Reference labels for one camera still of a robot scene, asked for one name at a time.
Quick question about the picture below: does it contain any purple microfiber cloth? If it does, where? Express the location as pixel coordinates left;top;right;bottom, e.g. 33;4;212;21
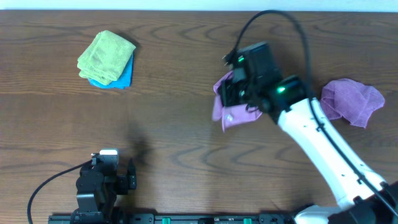
211;71;262;132

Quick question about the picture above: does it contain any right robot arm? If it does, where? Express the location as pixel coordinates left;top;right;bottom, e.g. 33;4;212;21
213;71;397;223

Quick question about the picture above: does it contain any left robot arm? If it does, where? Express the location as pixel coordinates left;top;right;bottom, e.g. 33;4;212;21
69;152;137;224

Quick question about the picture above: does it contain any folded blue cloth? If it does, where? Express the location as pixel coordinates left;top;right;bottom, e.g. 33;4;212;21
88;54;134;90

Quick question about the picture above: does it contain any crumpled purple cloth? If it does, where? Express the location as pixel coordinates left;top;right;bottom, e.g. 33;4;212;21
320;78;385;128

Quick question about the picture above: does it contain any folded green cloth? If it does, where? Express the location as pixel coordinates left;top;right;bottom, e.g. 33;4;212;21
77;30;136;85

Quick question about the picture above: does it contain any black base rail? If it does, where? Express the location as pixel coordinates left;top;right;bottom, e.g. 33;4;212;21
48;212;299;224

